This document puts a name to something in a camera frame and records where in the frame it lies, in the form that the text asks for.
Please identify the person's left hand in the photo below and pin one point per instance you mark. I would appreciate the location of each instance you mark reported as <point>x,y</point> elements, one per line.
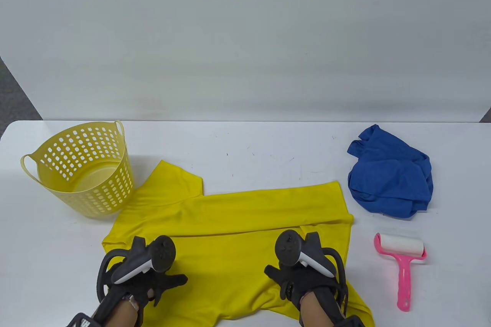
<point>168,283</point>

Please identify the person's right hand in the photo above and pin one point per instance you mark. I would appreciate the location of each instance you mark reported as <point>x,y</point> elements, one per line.
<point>291,279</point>

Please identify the yellow t-shirt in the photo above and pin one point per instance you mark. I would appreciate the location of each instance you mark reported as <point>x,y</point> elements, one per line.
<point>230,219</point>

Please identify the pink lint roller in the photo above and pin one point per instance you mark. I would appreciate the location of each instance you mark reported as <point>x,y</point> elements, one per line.
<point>402,277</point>

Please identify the blue t-shirt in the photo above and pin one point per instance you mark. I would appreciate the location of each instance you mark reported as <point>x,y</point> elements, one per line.
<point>387,177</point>

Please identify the person's left forearm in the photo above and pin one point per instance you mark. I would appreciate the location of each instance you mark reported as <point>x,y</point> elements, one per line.
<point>122,313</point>

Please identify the person's right forearm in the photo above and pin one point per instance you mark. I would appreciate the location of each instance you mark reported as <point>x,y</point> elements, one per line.
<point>316,309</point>

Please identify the grey left hand controller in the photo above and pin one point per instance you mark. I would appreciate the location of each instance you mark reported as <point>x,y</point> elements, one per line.
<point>165,252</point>

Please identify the grey hand controller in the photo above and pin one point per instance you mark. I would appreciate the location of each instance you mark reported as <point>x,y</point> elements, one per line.
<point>165,252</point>
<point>287,246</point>

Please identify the grey right hand controller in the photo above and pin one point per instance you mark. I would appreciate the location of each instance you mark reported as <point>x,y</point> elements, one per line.
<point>287,246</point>

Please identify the yellow perforated plastic basket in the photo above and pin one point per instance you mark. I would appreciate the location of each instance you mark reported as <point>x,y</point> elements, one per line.
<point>111,193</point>

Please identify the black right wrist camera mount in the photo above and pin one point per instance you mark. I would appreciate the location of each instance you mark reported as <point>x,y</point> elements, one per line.
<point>351,321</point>

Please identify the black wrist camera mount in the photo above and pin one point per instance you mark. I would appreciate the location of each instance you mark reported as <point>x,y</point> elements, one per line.
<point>351,321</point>
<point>80,321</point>

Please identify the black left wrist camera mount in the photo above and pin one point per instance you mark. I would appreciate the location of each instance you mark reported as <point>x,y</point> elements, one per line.
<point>80,321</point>

